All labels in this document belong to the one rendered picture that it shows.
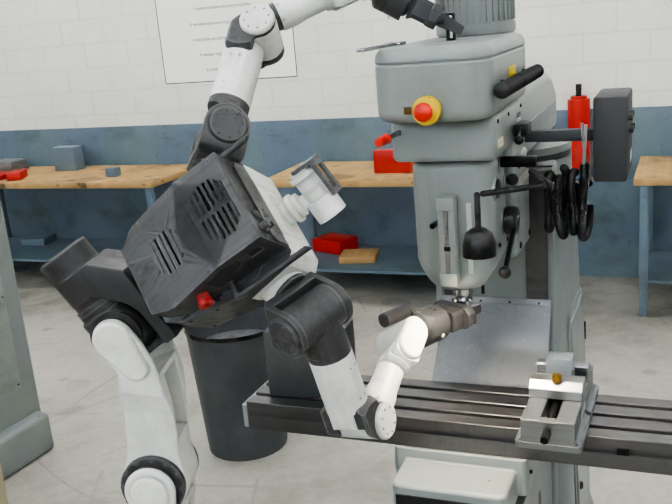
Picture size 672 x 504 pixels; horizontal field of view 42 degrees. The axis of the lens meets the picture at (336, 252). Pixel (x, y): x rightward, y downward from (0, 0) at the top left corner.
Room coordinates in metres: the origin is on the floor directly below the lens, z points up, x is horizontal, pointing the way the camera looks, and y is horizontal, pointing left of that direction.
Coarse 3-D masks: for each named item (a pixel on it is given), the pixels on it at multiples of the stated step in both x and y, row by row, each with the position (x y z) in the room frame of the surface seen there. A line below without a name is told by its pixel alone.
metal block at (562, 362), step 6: (552, 354) 1.95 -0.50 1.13; (558, 354) 1.95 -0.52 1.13; (564, 354) 1.95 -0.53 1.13; (570, 354) 1.94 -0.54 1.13; (546, 360) 1.93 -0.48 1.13; (552, 360) 1.92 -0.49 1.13; (558, 360) 1.92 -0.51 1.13; (564, 360) 1.91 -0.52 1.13; (570, 360) 1.91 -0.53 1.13; (546, 366) 1.93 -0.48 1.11; (552, 366) 1.92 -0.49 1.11; (558, 366) 1.92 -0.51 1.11; (564, 366) 1.91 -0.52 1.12; (570, 366) 1.91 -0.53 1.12; (546, 372) 1.93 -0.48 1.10; (552, 372) 1.92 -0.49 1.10; (558, 372) 1.92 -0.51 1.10; (564, 372) 1.91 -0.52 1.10; (570, 372) 1.91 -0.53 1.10
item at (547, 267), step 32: (544, 160) 2.40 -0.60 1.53; (544, 256) 2.31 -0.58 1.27; (576, 256) 2.59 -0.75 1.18; (480, 288) 2.39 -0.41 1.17; (512, 288) 2.36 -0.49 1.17; (544, 288) 2.32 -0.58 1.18; (576, 288) 2.56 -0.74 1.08; (576, 320) 2.45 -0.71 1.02; (576, 352) 2.43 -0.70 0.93; (576, 480) 2.36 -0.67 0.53
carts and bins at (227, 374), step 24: (264, 312) 4.03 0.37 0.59; (192, 336) 3.68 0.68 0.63; (216, 336) 3.98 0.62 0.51; (240, 336) 3.96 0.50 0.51; (192, 360) 3.75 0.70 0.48; (216, 360) 3.63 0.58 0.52; (240, 360) 3.62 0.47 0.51; (264, 360) 3.67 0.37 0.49; (216, 384) 3.64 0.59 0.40; (240, 384) 3.63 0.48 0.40; (216, 408) 3.66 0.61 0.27; (240, 408) 3.63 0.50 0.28; (216, 432) 3.69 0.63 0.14; (240, 432) 3.64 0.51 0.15; (264, 432) 3.67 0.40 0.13; (216, 456) 3.72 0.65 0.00; (240, 456) 3.65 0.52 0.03; (264, 456) 3.67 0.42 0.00
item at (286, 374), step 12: (348, 324) 2.18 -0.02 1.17; (264, 336) 2.17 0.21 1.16; (348, 336) 2.17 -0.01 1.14; (276, 360) 2.16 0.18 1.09; (288, 360) 2.15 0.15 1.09; (300, 360) 2.14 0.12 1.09; (276, 372) 2.17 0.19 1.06; (288, 372) 2.16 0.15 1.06; (300, 372) 2.15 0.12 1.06; (312, 372) 2.14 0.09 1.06; (276, 384) 2.17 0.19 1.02; (288, 384) 2.16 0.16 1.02; (300, 384) 2.15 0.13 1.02; (312, 384) 2.14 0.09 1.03; (288, 396) 2.16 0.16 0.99; (300, 396) 2.15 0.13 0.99; (312, 396) 2.14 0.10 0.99
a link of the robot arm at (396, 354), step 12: (408, 324) 1.83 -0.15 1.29; (420, 324) 1.85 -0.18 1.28; (408, 336) 1.81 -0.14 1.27; (420, 336) 1.83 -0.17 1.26; (396, 348) 1.78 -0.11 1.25; (408, 348) 1.79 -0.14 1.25; (420, 348) 1.81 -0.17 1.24; (384, 360) 1.79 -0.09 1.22; (396, 360) 1.78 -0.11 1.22; (408, 360) 1.78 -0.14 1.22
